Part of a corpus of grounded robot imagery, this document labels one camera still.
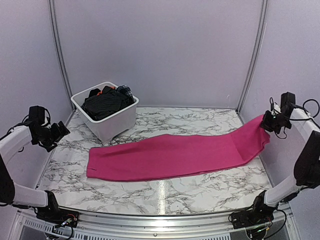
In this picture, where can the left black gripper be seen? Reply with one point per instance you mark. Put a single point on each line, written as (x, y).
(58, 134)

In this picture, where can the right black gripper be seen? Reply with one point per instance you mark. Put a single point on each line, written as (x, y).
(265, 124)

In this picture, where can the magenta pink trousers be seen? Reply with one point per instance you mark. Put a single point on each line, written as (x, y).
(172, 156)

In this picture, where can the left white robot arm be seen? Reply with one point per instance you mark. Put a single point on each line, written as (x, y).
(13, 192)

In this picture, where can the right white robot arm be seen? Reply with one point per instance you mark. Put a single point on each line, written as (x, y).
(306, 171)

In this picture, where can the black striped garment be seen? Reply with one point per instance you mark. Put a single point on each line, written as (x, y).
(99, 107)

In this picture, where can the plaid grey garment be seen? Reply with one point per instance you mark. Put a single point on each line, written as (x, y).
(125, 90)

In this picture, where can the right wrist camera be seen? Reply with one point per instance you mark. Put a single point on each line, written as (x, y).
(287, 101)

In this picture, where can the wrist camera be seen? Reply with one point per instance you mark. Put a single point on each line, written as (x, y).
(39, 114)
(287, 101)

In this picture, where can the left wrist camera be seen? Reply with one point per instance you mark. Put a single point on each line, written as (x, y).
(39, 114)

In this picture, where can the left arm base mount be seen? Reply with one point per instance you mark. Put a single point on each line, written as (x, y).
(60, 217)

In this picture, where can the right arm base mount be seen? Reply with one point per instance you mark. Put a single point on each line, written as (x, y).
(248, 218)

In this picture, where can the aluminium front rail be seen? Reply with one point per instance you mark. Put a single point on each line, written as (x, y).
(108, 226)

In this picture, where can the right aluminium wall post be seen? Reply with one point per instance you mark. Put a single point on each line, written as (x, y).
(255, 54)

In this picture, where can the aluminium wall post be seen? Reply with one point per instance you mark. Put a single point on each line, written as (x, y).
(59, 51)
(255, 54)

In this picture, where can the left aluminium wall post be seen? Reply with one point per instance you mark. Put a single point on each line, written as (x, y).
(59, 51)

